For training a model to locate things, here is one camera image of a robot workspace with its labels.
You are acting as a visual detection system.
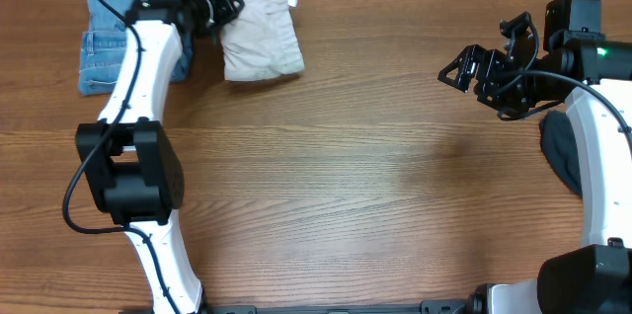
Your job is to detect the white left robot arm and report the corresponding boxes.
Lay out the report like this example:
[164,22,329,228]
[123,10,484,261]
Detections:
[69,0,245,313]

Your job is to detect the dark teal garment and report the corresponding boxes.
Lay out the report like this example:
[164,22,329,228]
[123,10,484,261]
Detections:
[539,111,583,197]

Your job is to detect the folded blue denim jeans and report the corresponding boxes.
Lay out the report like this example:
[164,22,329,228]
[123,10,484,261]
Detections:
[78,0,194,96]

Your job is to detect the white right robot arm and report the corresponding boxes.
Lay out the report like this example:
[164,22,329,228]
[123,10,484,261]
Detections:
[437,6,631,313]

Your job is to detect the beige cotton shorts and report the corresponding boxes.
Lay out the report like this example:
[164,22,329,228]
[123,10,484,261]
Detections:
[220,0,305,82]

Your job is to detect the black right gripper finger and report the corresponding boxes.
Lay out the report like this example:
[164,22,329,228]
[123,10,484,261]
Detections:
[437,44,487,93]
[500,12,538,65]

